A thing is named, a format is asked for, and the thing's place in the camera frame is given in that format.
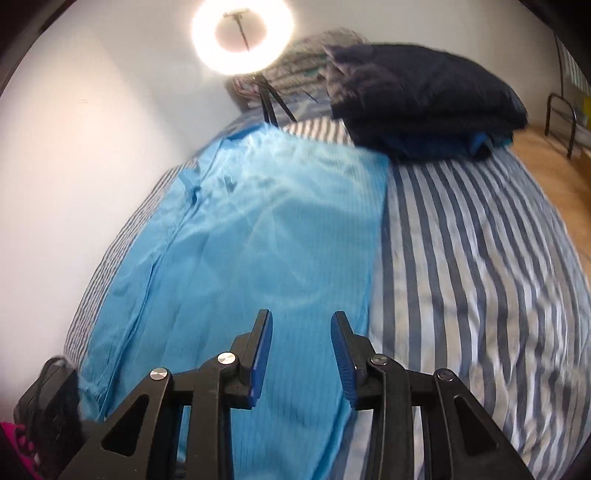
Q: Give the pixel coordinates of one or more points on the light blue jacket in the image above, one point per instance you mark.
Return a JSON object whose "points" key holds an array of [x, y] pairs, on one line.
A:
{"points": [[254, 230]]}

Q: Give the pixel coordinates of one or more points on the yellow box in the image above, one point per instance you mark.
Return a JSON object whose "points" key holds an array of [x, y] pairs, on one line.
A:
{"points": [[587, 110]]}

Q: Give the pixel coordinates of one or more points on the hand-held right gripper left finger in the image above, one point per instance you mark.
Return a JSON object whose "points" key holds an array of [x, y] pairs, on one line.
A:
{"points": [[261, 355]]}

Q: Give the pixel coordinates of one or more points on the folded floral quilt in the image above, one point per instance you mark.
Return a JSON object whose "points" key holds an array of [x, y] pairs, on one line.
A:
{"points": [[300, 60]]}

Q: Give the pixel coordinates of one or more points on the striped hanging towel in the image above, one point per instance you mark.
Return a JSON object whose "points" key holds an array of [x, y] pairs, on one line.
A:
{"points": [[579, 74]]}

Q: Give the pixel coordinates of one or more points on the black metal clothes rack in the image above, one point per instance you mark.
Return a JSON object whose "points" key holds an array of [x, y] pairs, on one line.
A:
{"points": [[572, 129]]}

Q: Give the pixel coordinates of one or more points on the folded dark navy jacket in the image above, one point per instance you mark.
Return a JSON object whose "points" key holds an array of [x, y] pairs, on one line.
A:
{"points": [[415, 92]]}

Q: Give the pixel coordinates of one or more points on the grey striped bedsheet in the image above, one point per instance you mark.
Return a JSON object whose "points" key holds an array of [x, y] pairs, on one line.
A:
{"points": [[461, 277]]}

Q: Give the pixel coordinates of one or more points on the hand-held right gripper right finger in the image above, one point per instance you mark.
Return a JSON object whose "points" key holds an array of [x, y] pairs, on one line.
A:
{"points": [[344, 360]]}

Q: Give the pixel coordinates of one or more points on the folded blue garment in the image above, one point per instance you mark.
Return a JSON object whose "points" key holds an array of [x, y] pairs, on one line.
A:
{"points": [[438, 146]]}

